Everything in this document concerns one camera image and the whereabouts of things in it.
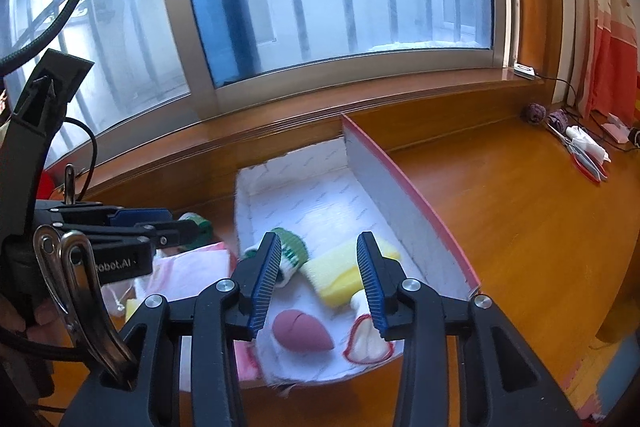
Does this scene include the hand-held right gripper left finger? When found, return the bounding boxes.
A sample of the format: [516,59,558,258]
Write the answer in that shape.
[60,232,283,427]

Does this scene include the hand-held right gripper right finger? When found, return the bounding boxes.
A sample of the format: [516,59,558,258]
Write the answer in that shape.
[356,232,583,427]

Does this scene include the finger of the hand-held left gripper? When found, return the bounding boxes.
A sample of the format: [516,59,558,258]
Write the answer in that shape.
[52,220,211,251]
[35,201,173,228]

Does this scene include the green white sock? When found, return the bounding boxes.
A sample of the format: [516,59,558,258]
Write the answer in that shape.
[177,212,213,249]
[242,228,308,290]

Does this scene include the yellow block sponge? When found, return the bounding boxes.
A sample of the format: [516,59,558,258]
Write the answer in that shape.
[299,239,402,308]

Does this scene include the teardrop makeup sponge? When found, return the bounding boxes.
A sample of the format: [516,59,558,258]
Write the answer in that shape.
[272,310,336,352]

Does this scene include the red cardboard box white lining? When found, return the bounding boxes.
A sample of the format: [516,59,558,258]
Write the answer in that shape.
[234,112,482,390]

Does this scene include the person's left hand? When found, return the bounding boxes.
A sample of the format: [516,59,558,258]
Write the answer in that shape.
[0,297,56,333]

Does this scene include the pink white tissue pack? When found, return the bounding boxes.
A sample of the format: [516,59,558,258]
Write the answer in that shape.
[102,241,263,382]

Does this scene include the red bag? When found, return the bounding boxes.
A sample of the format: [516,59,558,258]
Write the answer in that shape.
[37,169,66,202]

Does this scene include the colourful foam floor mat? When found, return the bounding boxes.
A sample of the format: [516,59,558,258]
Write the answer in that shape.
[560,342,621,423]

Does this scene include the white tissue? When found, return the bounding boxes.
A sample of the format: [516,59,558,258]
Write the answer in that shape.
[566,125,612,164]

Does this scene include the small white paper box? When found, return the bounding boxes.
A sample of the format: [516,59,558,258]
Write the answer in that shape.
[601,113,632,144]

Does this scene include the red white curtain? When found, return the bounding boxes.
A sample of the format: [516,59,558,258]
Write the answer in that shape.
[575,0,640,142]

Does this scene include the thin black cable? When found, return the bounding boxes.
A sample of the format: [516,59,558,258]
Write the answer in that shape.
[62,117,99,202]

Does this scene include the black webbing strap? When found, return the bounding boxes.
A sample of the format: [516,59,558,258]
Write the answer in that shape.
[0,48,96,238]

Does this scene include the sliding window metal frame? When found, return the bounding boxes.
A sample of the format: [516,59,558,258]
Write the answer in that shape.
[0,0,526,168]

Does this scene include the red handled scissors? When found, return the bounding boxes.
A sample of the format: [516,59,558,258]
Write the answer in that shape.
[546,121,610,184]

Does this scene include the black charger cable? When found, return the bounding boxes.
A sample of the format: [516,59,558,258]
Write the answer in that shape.
[537,74,640,152]

